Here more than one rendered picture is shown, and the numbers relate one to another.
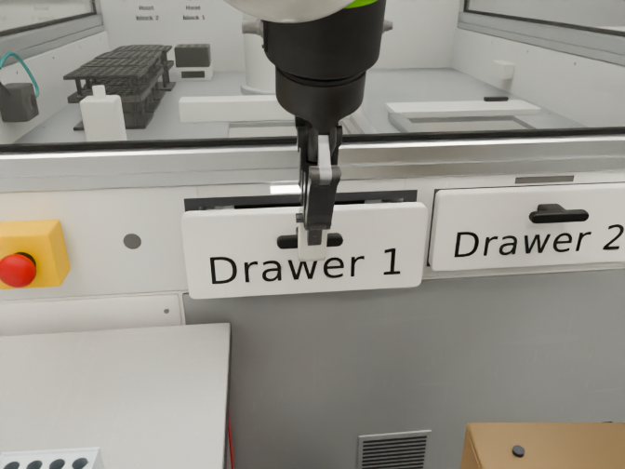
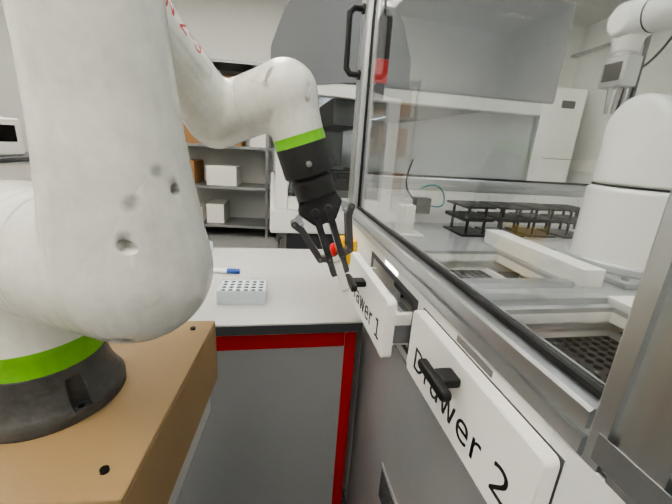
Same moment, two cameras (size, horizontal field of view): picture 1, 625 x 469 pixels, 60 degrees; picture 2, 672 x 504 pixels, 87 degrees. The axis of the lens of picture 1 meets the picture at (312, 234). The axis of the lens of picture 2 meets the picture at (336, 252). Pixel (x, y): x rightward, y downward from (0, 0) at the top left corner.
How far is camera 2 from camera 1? 0.81 m
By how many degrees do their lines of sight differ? 79
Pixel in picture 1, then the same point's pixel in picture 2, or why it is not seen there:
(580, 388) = not seen: outside the picture
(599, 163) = (510, 375)
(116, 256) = not seen: hidden behind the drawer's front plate
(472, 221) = (422, 344)
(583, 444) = (187, 345)
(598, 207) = (488, 422)
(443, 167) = (426, 292)
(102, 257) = not seen: hidden behind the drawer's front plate
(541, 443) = (194, 335)
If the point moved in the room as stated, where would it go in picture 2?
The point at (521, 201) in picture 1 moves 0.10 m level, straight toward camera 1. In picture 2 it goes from (443, 354) to (370, 337)
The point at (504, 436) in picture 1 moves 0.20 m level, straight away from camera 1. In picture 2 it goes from (202, 327) to (313, 360)
